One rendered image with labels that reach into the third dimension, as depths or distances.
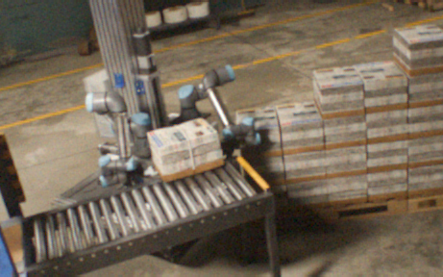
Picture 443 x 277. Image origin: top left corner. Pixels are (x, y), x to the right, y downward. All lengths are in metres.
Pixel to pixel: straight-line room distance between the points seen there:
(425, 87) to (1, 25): 7.54
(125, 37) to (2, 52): 6.41
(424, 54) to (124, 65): 1.97
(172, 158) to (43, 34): 6.92
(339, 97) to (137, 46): 1.38
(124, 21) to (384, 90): 1.77
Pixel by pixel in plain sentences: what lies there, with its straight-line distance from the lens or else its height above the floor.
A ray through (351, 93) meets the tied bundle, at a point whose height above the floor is 0.99.
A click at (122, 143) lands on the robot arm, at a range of 3.33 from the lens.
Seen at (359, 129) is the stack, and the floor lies 0.73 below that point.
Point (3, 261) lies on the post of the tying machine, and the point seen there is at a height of 1.02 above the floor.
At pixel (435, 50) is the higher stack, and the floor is 1.22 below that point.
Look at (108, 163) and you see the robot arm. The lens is 3.38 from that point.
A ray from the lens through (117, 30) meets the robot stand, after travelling 3.73.
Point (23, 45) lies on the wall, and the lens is 9.98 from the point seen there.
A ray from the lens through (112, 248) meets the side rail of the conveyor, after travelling 2.90.
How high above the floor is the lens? 2.40
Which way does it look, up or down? 25 degrees down
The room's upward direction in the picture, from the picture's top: 9 degrees counter-clockwise
